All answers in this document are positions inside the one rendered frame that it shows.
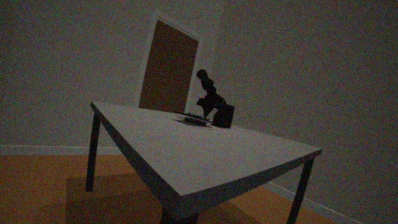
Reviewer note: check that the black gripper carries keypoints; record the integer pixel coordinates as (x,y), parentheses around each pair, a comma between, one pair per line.
(208,108)

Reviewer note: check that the grey switch panel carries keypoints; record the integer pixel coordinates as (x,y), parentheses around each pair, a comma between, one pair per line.
(195,121)

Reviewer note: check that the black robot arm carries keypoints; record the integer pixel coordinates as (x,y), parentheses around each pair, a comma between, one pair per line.
(207,84)

